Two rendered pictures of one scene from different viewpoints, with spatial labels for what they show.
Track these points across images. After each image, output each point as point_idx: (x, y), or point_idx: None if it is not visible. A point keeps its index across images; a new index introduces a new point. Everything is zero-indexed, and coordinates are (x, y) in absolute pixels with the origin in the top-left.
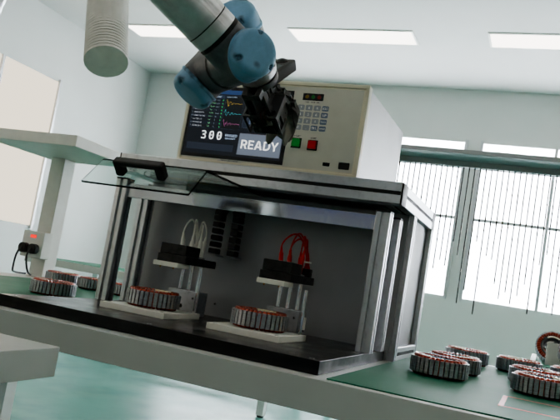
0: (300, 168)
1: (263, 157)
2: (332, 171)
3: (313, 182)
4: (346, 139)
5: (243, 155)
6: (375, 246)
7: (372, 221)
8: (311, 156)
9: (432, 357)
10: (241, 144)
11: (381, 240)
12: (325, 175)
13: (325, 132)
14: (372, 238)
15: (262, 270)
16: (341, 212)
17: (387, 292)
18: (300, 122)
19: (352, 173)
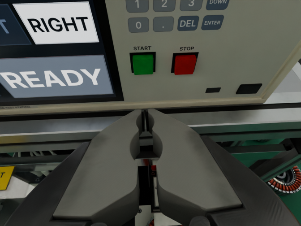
0: (161, 101)
1: (79, 95)
2: (223, 97)
3: (199, 133)
4: (273, 41)
5: (33, 97)
6: (277, 170)
7: (282, 154)
8: (182, 82)
9: (287, 190)
10: (8, 81)
11: (287, 167)
12: (223, 125)
13: (221, 30)
14: (276, 167)
15: (154, 212)
16: (241, 154)
17: (244, 140)
18: (143, 8)
19: (260, 96)
